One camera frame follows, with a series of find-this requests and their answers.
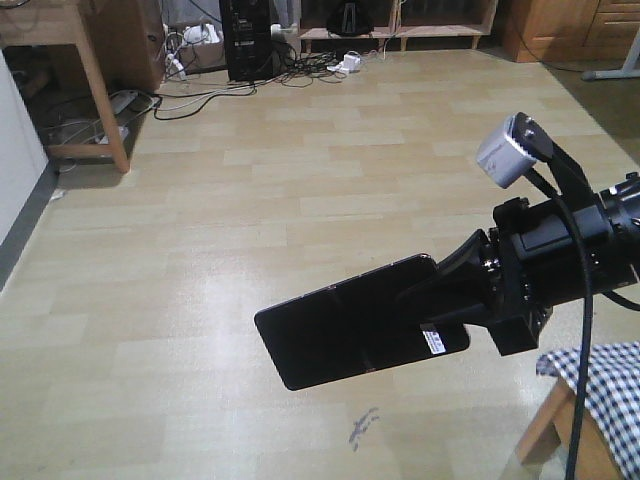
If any black computer tower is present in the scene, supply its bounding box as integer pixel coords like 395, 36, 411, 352
219, 0, 274, 81

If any wooden bed frame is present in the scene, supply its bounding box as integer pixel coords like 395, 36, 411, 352
516, 378, 623, 479

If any black camera cable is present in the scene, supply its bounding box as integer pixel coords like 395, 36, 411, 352
529, 167, 601, 480

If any checkered duvet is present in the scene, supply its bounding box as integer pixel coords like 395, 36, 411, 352
535, 341, 640, 480

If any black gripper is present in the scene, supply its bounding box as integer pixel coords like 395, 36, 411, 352
399, 197, 613, 356

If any wooden low bench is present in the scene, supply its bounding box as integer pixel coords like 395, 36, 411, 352
298, 0, 499, 52

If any black foldable phone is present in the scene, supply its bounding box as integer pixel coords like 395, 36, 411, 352
254, 254, 470, 391

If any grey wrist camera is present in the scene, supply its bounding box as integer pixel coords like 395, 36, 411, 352
476, 112, 553, 189

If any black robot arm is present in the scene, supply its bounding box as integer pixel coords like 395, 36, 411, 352
395, 174, 639, 355

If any wooden desk leg frame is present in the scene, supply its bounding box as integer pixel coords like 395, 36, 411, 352
1, 1, 165, 173

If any white power strip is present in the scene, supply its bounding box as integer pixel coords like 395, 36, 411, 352
326, 53, 363, 75

